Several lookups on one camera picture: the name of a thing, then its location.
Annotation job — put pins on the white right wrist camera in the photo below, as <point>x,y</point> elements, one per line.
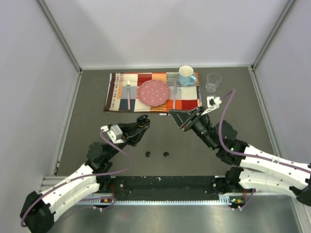
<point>213,103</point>

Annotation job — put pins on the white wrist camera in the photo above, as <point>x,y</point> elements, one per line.
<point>114,132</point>
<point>213,103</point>

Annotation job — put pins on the fork with pink handle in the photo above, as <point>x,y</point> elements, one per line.
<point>128,86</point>

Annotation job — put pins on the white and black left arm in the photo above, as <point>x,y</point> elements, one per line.
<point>41,210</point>

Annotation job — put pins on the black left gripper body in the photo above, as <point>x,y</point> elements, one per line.
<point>127,139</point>

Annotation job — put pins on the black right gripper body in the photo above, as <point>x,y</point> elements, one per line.
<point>198,114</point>

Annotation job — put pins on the pink dotted plate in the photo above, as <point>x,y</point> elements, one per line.
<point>153,93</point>

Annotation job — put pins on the glossy black charging case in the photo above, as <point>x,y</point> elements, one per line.
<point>143,121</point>

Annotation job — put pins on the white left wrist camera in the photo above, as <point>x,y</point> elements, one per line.
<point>114,132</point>

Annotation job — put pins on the aluminium frame rail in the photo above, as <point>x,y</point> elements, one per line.
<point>105,196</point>

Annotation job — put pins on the light blue mug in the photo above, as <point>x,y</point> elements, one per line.
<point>187,76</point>

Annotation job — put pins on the colourful patchwork placemat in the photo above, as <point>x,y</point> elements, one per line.
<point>187,98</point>

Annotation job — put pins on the knife with pink handle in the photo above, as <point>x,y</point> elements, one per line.
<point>174,93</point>

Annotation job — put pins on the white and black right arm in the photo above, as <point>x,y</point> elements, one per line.
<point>251,168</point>

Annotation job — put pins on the clear drinking glass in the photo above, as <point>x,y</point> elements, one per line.
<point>213,81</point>

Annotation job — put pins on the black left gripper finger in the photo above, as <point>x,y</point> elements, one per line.
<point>140,133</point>
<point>129,125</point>

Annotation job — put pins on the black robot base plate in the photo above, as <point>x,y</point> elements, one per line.
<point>170,188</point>

